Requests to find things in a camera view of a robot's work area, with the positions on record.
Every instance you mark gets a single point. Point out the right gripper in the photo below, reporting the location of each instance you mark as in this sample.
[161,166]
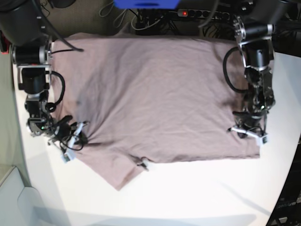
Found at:
[67,136]

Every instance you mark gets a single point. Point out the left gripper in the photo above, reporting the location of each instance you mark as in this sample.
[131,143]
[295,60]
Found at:
[249,124]

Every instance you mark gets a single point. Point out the mauve t-shirt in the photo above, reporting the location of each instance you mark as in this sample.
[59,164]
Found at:
[154,99]

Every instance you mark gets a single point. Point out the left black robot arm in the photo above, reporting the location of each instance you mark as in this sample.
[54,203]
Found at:
[254,23]

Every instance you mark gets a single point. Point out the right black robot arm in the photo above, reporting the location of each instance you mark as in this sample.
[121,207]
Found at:
[23,34]

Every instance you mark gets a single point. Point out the red black clamp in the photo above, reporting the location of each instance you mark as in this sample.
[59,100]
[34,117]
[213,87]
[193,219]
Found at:
[4,44]

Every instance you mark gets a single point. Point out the blue box overhead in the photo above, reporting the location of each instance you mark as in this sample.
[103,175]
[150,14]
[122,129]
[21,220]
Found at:
[147,4]

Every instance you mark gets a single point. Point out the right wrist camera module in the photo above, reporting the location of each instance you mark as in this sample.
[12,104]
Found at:
[68,156]

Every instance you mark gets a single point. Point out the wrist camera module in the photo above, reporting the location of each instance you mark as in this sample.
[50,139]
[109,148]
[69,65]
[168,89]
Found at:
[68,156]
[261,140]

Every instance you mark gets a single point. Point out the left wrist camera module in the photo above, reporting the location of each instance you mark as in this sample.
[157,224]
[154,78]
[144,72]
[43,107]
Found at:
[261,140]

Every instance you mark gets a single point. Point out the white power strip red switch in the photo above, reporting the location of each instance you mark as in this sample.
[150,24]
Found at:
[203,14]

